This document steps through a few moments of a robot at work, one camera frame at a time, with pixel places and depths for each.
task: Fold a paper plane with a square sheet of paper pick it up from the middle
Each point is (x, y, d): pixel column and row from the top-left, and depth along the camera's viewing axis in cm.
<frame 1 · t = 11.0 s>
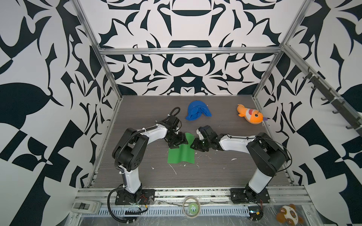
left hand: (185, 143, 91), fingers open
right hand: (191, 146, 90), fingers open
green square paper sheet: (184, 153, 89), point 3 cm above the table
blue crumpled cloth: (195, 109, 106), point 7 cm above the table
orange fish plush toy: (253, 116, 98), point 10 cm above the table

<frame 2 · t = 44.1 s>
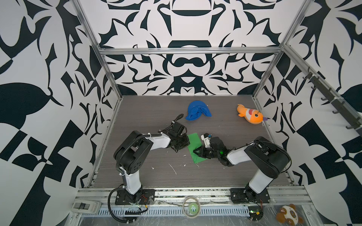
left hand: (192, 141, 92), fingers closed
right hand: (194, 150, 89), fingers closed
green square paper sheet: (193, 143, 96), on the table
the other named things where they were.

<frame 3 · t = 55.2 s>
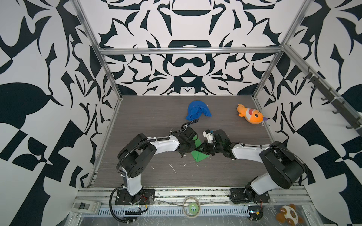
left hand: (195, 146, 90), fingers closed
right hand: (197, 148, 86), fingers closed
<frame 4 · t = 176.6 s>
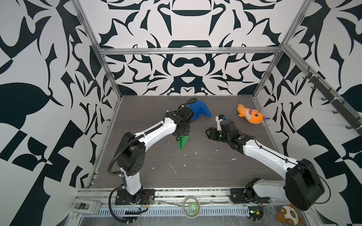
left hand: (185, 129, 87), fingers open
right hand: (208, 131, 85), fingers open
green square paper sheet: (183, 140, 96), on the table
the other named things where they were.

